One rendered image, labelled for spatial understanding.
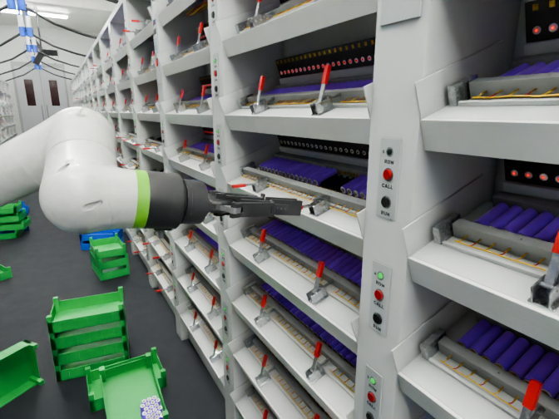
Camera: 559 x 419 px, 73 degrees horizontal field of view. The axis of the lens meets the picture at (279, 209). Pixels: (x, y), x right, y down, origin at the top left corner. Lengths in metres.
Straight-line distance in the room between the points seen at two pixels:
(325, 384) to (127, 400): 1.02
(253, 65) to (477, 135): 0.80
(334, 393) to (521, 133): 0.66
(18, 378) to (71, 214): 1.58
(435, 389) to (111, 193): 0.56
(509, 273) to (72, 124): 0.65
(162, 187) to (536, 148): 0.48
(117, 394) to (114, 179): 1.31
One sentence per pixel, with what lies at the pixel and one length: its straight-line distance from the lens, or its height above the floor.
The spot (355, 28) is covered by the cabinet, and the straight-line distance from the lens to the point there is 0.98.
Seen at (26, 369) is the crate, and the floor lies 0.06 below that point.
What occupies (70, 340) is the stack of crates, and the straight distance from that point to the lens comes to 1.97.
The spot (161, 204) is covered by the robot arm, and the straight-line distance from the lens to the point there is 0.60.
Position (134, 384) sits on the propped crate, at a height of 0.07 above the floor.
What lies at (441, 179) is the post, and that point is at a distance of 0.61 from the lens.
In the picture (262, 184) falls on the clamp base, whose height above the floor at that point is 0.97.
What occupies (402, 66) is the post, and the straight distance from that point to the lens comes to 0.59.
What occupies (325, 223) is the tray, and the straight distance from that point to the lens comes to 0.74.
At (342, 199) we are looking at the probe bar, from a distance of 0.76.
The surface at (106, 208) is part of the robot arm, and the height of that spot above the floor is 1.03.
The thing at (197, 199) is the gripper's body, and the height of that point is 1.02.
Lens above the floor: 1.16
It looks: 15 degrees down
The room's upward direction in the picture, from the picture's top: straight up
